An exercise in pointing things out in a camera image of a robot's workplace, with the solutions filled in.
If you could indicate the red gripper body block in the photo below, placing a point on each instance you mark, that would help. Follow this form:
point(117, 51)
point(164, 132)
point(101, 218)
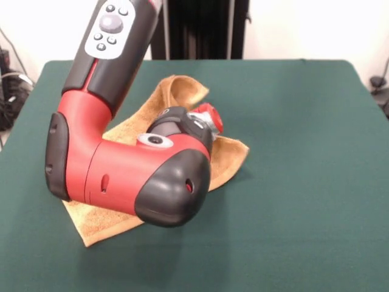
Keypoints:
point(215, 118)

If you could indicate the dark green table cloth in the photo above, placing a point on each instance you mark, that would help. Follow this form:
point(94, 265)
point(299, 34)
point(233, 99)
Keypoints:
point(304, 197)

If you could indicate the dark stand foot with knob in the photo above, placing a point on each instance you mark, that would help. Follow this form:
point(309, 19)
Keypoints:
point(377, 81)
point(9, 103)

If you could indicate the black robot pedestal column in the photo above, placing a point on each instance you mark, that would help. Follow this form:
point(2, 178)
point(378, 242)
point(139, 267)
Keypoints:
point(200, 30)

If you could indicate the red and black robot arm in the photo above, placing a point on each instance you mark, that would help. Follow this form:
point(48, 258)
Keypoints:
point(121, 167)

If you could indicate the tan terry towel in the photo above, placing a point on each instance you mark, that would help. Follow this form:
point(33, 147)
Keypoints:
point(228, 158)

